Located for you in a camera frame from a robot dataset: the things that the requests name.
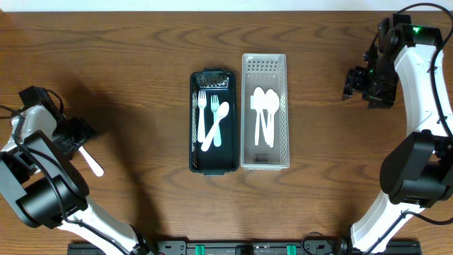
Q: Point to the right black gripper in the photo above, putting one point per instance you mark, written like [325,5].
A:
[356,81]

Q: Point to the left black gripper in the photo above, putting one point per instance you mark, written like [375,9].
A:
[76,136]

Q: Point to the white plastic fork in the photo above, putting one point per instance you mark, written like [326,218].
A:
[94,165]
[201,103]

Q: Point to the white plastic spoon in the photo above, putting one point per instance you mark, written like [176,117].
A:
[264,105]
[257,104]
[273,106]
[222,112]

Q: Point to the mint green plastic fork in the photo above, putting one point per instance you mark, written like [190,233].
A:
[214,108]

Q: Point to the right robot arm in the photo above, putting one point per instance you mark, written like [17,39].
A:
[418,172]

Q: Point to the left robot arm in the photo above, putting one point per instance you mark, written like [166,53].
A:
[44,188]

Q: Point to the clear white plastic basket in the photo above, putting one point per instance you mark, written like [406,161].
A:
[268,71]

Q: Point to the white paper label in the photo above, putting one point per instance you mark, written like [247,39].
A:
[252,103]

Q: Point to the dark green plastic basket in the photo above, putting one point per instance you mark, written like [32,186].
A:
[216,160]

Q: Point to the black mounting rail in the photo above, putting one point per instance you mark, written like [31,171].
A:
[313,245]

